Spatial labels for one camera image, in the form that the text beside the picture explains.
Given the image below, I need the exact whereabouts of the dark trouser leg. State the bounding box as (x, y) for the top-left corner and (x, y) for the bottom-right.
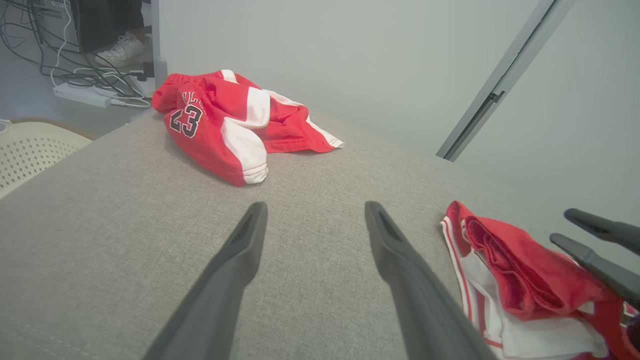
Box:
(70, 0), (146, 53)

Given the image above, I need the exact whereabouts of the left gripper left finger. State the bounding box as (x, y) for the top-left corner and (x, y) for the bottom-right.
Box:
(142, 201), (269, 360)

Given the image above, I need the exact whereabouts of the thin black cable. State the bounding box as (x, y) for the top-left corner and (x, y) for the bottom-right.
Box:
(0, 0), (56, 71)

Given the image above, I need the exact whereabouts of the looped white cable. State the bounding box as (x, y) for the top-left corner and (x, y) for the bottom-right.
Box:
(75, 67), (152, 109)

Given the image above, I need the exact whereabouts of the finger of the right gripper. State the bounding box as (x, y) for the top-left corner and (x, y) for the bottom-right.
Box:
(549, 232), (640, 309)
(563, 207), (640, 256)

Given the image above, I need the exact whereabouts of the cream perforated laundry basket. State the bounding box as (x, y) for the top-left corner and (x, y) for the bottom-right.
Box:
(0, 118), (97, 201)

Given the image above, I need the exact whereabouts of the red basketball shorts number 23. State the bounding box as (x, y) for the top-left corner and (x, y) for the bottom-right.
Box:
(151, 69), (345, 188)

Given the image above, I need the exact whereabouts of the thin white cable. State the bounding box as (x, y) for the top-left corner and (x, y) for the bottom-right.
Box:
(50, 0), (71, 87)

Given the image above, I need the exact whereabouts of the grey partition post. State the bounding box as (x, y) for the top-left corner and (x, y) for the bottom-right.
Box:
(436, 0), (576, 162)

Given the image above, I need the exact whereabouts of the red shirt with white sleeves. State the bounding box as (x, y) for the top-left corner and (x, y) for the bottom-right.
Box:
(440, 200), (640, 360)

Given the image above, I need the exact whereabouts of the white power strip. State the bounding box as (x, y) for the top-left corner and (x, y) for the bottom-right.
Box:
(52, 82), (112, 109)

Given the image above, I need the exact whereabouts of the grey fabric sofa cushion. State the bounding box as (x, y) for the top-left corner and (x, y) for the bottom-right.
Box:
(0, 107), (640, 360)

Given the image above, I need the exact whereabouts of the white power adapter block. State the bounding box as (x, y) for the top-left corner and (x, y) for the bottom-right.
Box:
(132, 75), (156, 98)

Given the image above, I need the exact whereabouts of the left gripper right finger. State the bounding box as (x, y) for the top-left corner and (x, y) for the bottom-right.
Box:
(365, 201), (496, 360)

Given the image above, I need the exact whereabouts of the white sneaker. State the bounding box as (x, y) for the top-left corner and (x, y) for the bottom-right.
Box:
(95, 31), (153, 69)

